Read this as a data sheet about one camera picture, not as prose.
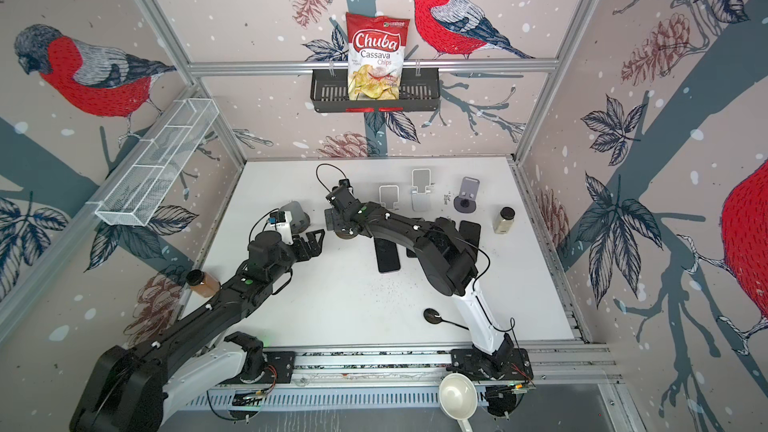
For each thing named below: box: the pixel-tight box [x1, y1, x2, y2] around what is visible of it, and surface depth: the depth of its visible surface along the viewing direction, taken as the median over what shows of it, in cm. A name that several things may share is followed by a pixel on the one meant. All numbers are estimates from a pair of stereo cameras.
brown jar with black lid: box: [186, 269, 221, 298], surface depth 82 cm
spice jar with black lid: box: [493, 206, 515, 235], surface depth 95 cm
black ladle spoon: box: [423, 308, 470, 331], surface depth 82 cm
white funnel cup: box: [439, 372, 478, 432], surface depth 68 cm
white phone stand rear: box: [411, 168, 431, 212], surface depth 107 cm
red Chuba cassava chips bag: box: [346, 12, 410, 100], surface depth 86 cm
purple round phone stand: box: [453, 176, 480, 213], surface depth 104 cm
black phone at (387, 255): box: [374, 237, 401, 273], surface depth 95 cm
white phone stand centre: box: [378, 184, 400, 211], surface depth 100 cm
